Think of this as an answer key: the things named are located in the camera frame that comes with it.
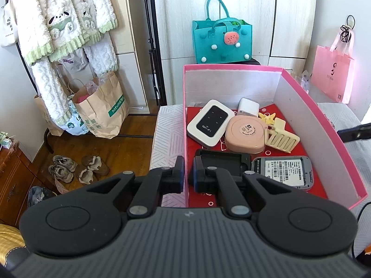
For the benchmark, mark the pink cardboard box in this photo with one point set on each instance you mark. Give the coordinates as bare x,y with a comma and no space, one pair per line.
232,84

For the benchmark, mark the yellow star hair clip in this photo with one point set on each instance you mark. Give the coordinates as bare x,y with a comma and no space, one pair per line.
266,118

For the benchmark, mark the black phone holder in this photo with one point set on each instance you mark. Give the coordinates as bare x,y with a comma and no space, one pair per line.
226,159

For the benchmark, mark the pink round case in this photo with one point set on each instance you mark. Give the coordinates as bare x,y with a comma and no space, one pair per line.
243,136

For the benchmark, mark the white charger adapter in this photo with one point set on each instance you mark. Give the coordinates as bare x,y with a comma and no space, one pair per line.
248,107

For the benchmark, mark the crumpled clear plastic bag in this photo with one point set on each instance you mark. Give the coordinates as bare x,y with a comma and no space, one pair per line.
305,81

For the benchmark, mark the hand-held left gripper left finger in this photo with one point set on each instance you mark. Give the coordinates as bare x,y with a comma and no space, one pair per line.
179,179

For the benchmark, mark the white green plastic bag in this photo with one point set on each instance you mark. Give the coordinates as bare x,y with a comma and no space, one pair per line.
75,124

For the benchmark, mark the cream cabinet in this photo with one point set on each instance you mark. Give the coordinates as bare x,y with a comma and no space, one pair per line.
130,72

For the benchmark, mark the brown slipper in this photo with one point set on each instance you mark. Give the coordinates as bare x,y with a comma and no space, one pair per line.
86,176
95,165

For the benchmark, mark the grey plastic bag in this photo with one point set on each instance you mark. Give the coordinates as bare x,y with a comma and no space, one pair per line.
40,195

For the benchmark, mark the white fluffy pajama pants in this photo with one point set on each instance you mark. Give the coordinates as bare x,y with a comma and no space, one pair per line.
46,87

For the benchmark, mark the black folded tripod stand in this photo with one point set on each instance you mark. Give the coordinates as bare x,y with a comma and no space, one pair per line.
156,72

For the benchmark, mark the black clothes rack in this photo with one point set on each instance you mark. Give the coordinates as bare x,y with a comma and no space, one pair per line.
47,143

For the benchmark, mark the cream hair claw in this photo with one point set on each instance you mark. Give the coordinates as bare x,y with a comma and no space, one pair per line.
278,125

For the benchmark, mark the grey device with label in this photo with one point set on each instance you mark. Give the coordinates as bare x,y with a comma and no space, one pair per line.
281,170

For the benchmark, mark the white canvas tote bag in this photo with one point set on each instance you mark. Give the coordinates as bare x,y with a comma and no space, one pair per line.
8,26

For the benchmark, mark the teal felt tote bag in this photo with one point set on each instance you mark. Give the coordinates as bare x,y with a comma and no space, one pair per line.
214,52

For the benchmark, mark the white pocket router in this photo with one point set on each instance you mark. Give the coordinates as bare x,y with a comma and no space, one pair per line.
208,124

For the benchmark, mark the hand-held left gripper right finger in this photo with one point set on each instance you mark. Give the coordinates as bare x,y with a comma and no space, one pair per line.
197,179

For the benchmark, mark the brown paper bag green label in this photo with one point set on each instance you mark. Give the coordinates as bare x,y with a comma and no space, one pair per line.
101,113

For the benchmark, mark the small green white package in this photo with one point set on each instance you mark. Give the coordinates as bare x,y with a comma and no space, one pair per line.
5,143

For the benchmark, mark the white hanging plastic bag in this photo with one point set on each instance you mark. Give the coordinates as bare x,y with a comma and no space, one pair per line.
75,63

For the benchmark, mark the white wardrobe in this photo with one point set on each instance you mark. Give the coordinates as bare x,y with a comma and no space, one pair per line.
179,20

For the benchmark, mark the plain brown paper bag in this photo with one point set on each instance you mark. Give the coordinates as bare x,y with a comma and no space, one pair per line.
55,129

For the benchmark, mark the white fluffy pajama jacket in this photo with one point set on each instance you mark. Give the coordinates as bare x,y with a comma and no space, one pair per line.
37,11

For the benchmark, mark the yellow blanket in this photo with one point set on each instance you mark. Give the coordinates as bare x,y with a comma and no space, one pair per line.
8,237

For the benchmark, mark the wooden cabinet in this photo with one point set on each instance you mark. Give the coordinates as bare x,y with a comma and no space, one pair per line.
14,179

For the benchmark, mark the black suitcase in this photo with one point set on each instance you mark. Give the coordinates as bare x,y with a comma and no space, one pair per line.
255,61

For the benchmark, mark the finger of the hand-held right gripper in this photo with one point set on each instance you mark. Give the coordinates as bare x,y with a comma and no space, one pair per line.
356,133

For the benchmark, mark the white patterned table cover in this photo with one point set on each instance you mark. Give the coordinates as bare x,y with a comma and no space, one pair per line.
168,139

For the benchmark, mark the pink shopping bag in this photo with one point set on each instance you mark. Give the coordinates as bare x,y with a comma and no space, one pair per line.
330,75

